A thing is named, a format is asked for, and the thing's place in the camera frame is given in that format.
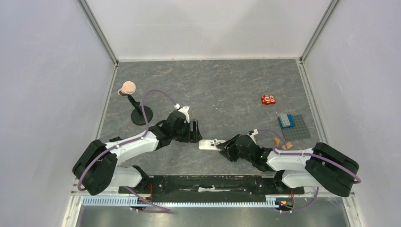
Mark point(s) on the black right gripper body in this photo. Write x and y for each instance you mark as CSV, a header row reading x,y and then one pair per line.
x,y
229,148

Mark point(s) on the white remote control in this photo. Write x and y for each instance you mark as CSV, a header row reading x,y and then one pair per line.
x,y
205,145

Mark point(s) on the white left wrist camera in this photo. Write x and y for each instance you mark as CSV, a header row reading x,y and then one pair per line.
x,y
184,110

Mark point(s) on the wooden toy piece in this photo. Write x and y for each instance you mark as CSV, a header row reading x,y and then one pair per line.
x,y
283,145

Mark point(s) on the pink microphone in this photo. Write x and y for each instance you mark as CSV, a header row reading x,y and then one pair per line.
x,y
127,88

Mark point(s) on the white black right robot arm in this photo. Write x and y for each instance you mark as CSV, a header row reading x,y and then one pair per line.
x,y
320,166

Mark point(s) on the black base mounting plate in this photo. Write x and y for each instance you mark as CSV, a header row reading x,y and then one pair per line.
x,y
213,188

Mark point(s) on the grey studded baseplate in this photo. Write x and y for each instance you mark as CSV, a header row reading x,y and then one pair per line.
x,y
299,130

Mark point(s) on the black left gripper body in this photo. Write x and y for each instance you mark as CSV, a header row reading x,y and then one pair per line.
x,y
182,135

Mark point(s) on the blue grey toy brick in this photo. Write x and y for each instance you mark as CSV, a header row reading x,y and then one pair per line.
x,y
286,121

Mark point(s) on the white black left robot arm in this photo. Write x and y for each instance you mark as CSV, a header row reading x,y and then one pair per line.
x,y
99,166

